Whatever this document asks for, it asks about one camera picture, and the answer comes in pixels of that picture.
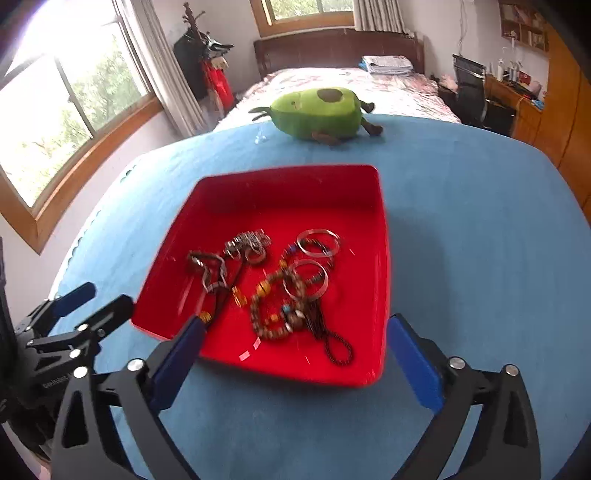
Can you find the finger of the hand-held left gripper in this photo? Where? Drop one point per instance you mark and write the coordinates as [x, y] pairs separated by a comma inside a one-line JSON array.
[[74, 297], [111, 314]]

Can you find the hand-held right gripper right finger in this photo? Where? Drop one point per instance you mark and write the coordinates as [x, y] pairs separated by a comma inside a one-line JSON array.
[[415, 364]]

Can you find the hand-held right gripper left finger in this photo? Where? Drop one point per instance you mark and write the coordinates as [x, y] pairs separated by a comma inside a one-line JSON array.
[[178, 364]]

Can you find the silver bangle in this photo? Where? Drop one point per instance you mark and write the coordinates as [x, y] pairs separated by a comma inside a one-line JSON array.
[[288, 288], [304, 251]]

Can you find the red tin box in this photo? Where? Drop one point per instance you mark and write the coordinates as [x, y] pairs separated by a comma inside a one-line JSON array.
[[286, 203]]

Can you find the wooden framed side window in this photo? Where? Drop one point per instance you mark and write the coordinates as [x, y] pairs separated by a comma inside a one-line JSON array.
[[69, 92]]

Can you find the white striped curtain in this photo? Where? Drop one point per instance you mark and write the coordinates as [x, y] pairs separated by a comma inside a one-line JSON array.
[[161, 69]]

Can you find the red hanging garment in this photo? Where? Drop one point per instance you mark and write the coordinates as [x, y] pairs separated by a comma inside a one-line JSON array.
[[220, 87]]

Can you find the green avocado plush toy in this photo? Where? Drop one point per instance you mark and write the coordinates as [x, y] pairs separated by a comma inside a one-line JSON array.
[[314, 115]]

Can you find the coat rack with dark clothes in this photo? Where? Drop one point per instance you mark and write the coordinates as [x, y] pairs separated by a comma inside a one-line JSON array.
[[194, 55]]

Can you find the wooden desk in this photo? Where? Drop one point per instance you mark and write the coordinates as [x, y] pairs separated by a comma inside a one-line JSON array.
[[512, 110]]

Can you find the floral bedsheet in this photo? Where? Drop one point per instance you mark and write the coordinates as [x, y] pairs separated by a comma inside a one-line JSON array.
[[406, 92]]

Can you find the black office chair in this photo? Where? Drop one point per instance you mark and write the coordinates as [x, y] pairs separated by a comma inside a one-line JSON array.
[[471, 92]]

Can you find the small pink plush toy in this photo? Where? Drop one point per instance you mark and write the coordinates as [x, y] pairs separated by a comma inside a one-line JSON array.
[[447, 82]]

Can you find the folded grey blanket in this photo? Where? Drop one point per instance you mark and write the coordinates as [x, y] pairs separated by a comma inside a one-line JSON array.
[[385, 64]]

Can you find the wooden wardrobe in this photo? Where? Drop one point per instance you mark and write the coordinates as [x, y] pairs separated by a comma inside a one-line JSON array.
[[568, 101]]

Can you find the dark wooden headboard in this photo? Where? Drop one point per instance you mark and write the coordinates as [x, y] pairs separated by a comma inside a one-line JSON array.
[[323, 50]]

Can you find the grey patterned curtain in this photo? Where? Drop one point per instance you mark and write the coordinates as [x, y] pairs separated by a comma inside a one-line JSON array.
[[378, 16]]

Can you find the wooden framed end window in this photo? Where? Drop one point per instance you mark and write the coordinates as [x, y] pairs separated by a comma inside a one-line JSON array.
[[300, 11]]

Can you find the wooden wall shelf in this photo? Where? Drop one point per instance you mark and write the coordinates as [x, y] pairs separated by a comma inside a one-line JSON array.
[[524, 25]]

